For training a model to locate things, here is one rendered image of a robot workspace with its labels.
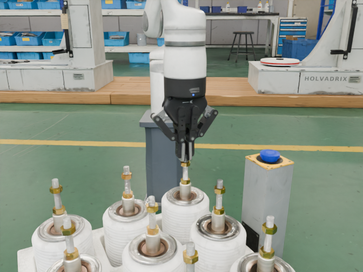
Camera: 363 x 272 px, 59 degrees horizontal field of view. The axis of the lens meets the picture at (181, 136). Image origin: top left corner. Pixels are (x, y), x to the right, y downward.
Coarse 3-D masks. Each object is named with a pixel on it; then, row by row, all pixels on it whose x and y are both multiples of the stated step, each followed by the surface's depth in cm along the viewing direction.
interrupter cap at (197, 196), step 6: (168, 192) 65; (174, 192) 65; (192, 192) 66; (198, 192) 65; (168, 198) 63; (174, 198) 63; (180, 198) 64; (192, 198) 64; (198, 198) 63; (174, 204) 61; (180, 204) 61; (186, 204) 61; (192, 204) 61
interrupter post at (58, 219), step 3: (63, 213) 53; (66, 213) 54; (54, 216) 52; (57, 216) 52; (60, 216) 52; (63, 216) 53; (54, 219) 53; (57, 219) 53; (60, 219) 53; (54, 222) 53; (57, 222) 53; (60, 222) 53; (54, 225) 53; (57, 225) 53; (60, 225) 53; (57, 228) 53; (57, 231) 53
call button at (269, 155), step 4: (260, 152) 66; (264, 152) 66; (268, 152) 66; (272, 152) 66; (276, 152) 66; (260, 156) 66; (264, 156) 65; (268, 156) 64; (272, 156) 64; (276, 156) 64; (264, 160) 65; (268, 160) 65; (272, 160) 65; (276, 160) 65
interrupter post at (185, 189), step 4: (180, 184) 63; (188, 184) 63; (180, 188) 63; (184, 188) 63; (188, 188) 63; (180, 192) 64; (184, 192) 63; (188, 192) 63; (180, 196) 64; (184, 196) 63; (188, 196) 63
